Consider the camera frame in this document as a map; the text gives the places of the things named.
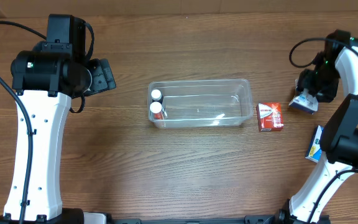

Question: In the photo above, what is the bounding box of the black bottle white cap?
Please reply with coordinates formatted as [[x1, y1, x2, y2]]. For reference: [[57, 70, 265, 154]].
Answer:
[[150, 89, 163, 104]]

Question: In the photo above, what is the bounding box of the white blue medicine box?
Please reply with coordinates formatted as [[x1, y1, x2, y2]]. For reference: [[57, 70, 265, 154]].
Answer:
[[288, 79, 318, 114]]

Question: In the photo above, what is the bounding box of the orange bottle white cap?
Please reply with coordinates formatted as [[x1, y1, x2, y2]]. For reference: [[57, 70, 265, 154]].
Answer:
[[149, 101, 167, 120]]

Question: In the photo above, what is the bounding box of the clear plastic container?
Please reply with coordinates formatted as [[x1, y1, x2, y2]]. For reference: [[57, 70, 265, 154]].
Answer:
[[147, 79, 254, 128]]

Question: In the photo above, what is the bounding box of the blue yellow VapoDrops box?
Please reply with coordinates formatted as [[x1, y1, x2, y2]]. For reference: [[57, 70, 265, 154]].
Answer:
[[305, 126, 323, 163]]

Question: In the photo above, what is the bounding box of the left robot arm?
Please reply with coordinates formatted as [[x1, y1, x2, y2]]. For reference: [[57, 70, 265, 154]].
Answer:
[[0, 14, 116, 224]]

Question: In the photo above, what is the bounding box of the red medicine box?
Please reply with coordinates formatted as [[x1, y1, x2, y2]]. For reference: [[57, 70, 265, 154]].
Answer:
[[256, 102, 284, 132]]

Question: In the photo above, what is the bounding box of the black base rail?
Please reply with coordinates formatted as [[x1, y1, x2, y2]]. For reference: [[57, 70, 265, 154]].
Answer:
[[82, 212, 332, 224]]

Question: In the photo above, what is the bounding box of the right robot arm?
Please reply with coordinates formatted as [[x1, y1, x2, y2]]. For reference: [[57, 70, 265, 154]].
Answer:
[[274, 30, 358, 223]]

